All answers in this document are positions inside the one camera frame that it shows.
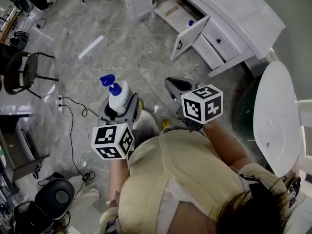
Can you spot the yellow shoe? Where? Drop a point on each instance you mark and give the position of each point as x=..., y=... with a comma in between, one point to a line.
x=141, y=103
x=165, y=123

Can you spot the person's leg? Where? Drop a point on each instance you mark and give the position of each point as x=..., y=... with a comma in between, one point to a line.
x=173, y=129
x=146, y=124

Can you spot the black wicker chair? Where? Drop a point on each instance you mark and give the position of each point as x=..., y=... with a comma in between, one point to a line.
x=32, y=64

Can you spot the white cabinet door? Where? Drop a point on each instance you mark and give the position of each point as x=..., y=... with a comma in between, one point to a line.
x=139, y=1
x=189, y=38

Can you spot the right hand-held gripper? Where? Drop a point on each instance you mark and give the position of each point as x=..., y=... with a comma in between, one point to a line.
x=202, y=103

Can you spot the white power strip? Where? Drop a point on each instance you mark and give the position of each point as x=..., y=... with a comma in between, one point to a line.
x=60, y=103

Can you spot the brown cabinet door hinge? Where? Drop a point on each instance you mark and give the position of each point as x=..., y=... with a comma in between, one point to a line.
x=155, y=1

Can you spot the person's left forearm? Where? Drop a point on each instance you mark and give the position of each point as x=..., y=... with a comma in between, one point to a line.
x=117, y=177

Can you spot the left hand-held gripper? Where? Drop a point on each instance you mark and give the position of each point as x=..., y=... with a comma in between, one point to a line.
x=112, y=141

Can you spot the white oval ceramic basin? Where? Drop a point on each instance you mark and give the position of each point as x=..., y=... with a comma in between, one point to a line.
x=275, y=111

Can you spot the white sink cabinet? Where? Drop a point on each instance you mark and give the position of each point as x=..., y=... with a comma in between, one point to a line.
x=181, y=21

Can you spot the person's right forearm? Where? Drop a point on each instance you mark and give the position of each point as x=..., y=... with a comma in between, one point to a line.
x=221, y=142

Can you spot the person's right leg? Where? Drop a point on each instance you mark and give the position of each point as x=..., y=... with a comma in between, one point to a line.
x=173, y=129

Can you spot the black power adapter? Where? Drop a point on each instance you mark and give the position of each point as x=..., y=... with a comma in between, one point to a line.
x=88, y=176

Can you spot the dark green ball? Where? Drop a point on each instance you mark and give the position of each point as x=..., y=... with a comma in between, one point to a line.
x=246, y=111

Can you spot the wooden slat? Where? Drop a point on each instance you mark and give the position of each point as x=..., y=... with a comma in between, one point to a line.
x=171, y=10

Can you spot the person's cream knitted top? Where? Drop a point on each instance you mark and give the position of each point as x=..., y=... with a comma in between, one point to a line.
x=182, y=169

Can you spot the person's left leg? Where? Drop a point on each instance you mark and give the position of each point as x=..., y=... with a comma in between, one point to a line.
x=146, y=124

